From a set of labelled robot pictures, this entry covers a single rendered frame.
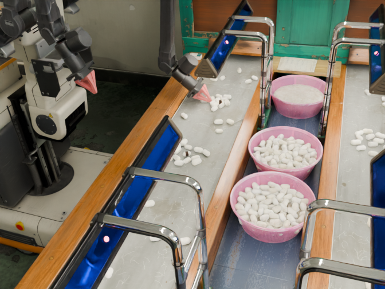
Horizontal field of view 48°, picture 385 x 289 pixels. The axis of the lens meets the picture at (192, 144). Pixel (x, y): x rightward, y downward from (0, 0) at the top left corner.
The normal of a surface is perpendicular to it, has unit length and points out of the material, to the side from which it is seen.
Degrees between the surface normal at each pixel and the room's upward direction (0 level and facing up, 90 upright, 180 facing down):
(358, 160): 0
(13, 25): 90
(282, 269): 0
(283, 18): 90
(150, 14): 90
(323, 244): 0
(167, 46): 81
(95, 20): 90
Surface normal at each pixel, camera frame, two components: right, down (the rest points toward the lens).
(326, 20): -0.30, 0.58
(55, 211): -0.06, -0.80
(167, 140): 0.77, -0.31
